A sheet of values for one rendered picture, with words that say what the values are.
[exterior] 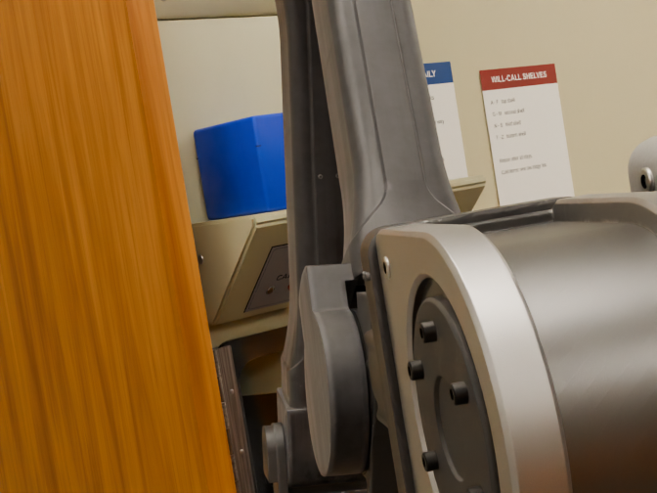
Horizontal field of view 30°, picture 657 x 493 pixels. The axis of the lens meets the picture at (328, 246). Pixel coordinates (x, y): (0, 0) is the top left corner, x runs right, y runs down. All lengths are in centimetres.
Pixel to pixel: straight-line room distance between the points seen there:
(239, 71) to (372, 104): 66
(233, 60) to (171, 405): 36
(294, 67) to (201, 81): 44
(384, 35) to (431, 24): 146
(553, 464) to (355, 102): 33
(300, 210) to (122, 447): 47
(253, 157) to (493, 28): 114
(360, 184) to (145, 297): 56
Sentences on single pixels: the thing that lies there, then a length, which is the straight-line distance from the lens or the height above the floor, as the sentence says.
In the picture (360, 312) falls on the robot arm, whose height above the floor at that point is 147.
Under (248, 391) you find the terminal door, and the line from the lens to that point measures 123.
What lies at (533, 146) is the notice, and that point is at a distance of 225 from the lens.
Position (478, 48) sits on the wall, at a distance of 218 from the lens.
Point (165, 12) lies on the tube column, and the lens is 123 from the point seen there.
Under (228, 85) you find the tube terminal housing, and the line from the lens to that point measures 126.
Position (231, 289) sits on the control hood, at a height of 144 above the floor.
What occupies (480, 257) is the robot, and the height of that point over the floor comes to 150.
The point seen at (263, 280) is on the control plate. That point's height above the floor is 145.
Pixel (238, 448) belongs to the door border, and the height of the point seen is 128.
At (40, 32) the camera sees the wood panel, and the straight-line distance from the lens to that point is 123.
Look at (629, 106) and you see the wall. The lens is 250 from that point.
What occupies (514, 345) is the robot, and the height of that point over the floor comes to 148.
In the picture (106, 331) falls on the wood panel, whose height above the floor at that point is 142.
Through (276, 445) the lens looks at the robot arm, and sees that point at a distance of 86.
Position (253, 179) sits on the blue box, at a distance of 114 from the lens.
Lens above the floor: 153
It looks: 3 degrees down
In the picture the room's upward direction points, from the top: 9 degrees counter-clockwise
